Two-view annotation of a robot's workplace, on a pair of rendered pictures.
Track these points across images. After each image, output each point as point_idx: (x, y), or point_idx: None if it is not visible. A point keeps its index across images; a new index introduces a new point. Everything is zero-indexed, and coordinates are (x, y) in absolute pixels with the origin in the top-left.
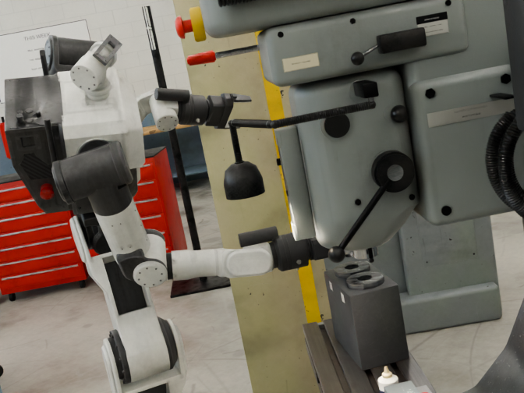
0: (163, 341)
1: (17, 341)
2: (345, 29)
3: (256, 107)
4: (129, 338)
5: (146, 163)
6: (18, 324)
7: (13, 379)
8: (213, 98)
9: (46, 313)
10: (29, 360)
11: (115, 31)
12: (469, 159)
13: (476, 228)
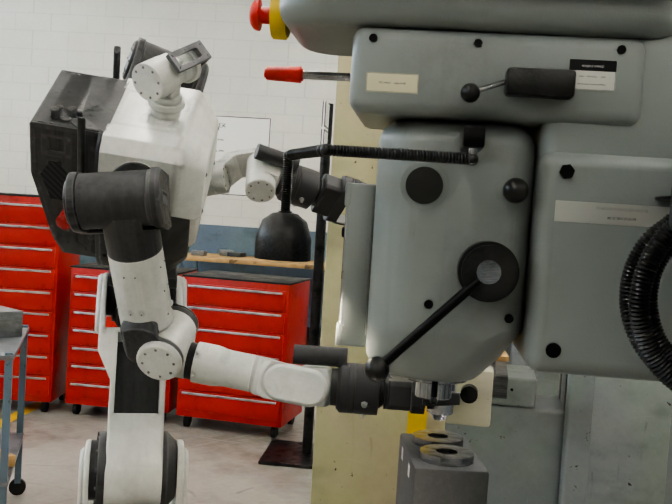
0: (160, 464)
1: (58, 460)
2: (466, 52)
3: None
4: (116, 446)
5: (278, 290)
6: (68, 442)
7: (32, 502)
8: (329, 178)
9: None
10: (60, 486)
11: (299, 140)
12: (605, 283)
13: (668, 479)
